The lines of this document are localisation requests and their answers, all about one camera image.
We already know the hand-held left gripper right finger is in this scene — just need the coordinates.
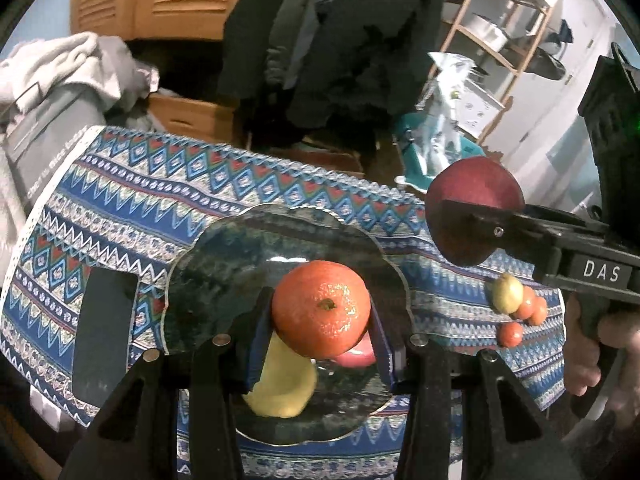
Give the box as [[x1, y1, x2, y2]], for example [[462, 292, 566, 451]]
[[367, 310, 583, 480]]

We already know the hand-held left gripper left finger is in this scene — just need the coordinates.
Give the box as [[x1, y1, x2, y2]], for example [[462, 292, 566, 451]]
[[60, 285, 273, 480]]

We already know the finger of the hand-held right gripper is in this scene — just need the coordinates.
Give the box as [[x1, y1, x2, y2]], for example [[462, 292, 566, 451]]
[[520, 205, 606, 233], [440, 199, 551, 261]]

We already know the pinkish red apple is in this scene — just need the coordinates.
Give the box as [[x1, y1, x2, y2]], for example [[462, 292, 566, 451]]
[[335, 330, 377, 368]]

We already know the dark red apple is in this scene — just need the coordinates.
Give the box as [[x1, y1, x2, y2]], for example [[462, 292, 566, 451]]
[[426, 156, 526, 267]]

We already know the yellow lemon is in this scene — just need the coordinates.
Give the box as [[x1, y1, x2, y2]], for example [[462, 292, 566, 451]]
[[491, 272, 524, 315]]

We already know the dark green glass plate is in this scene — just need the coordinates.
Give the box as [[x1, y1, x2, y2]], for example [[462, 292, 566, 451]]
[[162, 205, 416, 448]]

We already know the person's right hand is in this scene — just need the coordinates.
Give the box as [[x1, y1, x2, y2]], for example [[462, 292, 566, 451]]
[[564, 297, 640, 396]]

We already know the teal plastic crate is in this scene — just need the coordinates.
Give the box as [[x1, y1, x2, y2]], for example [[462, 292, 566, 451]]
[[391, 111, 487, 189]]

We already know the white door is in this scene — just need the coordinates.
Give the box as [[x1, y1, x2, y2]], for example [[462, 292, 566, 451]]
[[492, 10, 617, 213]]

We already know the white lattice basket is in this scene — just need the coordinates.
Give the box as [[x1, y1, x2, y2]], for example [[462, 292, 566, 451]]
[[452, 89, 507, 137]]

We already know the white printed plastic bag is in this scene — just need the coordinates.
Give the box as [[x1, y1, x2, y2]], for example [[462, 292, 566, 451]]
[[414, 51, 477, 177]]

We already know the black smartphone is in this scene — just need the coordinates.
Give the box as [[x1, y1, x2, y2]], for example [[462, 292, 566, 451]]
[[72, 266, 139, 407]]

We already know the hanging dark hat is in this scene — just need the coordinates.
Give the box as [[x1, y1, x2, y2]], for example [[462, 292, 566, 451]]
[[525, 45, 569, 82]]

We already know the white cooking pot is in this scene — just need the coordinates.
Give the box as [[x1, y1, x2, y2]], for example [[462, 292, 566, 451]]
[[461, 12, 507, 54]]

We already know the blue patterned tablecloth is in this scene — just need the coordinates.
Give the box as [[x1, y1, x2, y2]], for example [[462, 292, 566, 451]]
[[0, 125, 568, 476]]

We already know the black hooded coat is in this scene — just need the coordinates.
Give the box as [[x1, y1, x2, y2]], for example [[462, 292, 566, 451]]
[[285, 0, 446, 127]]

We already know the wooden shelf rack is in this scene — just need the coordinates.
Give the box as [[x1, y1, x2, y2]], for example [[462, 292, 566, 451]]
[[439, 0, 569, 147]]

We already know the wooden drawer box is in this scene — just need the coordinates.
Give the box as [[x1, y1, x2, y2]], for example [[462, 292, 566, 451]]
[[146, 90, 237, 144]]

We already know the grey jacket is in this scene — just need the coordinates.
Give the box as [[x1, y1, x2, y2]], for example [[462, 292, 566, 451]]
[[265, 0, 342, 87]]

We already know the dark long coat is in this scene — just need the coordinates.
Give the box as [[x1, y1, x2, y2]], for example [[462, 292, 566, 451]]
[[219, 0, 301, 107]]

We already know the grey fabric bag with print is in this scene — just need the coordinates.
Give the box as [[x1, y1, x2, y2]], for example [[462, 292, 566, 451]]
[[4, 86, 102, 202]]

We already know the grey garment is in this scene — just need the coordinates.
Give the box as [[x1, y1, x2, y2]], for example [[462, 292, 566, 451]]
[[94, 36, 162, 112]]

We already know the wooden louvred wardrobe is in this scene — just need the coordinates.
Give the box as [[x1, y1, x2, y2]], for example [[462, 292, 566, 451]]
[[70, 0, 261, 42]]

